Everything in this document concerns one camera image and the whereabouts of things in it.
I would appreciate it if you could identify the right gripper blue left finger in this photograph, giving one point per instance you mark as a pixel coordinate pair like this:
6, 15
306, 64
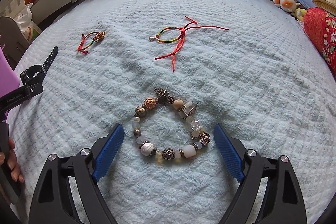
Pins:
104, 150

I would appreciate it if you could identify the white plastic bag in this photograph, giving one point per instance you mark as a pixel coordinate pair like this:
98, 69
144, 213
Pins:
28, 27

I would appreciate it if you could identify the white paper bag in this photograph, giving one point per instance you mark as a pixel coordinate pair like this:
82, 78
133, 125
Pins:
13, 8

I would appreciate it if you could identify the person's left hand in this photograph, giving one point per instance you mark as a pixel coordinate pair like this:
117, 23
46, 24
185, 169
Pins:
12, 162

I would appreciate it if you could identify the pink plastic tub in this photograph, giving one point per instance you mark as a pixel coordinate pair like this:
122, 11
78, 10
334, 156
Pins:
9, 80

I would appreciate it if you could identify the duck plush toy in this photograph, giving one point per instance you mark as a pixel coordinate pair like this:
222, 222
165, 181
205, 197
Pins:
287, 5

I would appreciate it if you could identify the yellow knitted blanket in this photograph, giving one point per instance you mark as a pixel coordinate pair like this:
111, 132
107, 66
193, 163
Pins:
327, 5

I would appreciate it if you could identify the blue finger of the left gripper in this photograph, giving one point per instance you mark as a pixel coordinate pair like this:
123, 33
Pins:
23, 94

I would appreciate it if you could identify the grey chair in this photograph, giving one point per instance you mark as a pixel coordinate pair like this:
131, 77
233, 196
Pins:
13, 42

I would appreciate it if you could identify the yellow plush toy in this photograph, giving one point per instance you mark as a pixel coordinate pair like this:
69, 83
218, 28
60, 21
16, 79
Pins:
299, 14

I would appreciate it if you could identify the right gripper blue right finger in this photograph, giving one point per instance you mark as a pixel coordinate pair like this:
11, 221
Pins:
232, 152

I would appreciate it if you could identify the light blue quilted bedspread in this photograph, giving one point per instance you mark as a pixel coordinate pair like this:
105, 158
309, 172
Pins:
263, 80

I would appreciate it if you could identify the black wrist watch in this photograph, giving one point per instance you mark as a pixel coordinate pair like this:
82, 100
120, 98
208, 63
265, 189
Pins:
36, 73

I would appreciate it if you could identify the red floral pillow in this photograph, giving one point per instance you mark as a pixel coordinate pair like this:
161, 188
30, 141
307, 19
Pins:
319, 26

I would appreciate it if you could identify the red string bracelet long tails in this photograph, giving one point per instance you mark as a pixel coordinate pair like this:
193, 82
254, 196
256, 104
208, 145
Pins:
180, 39

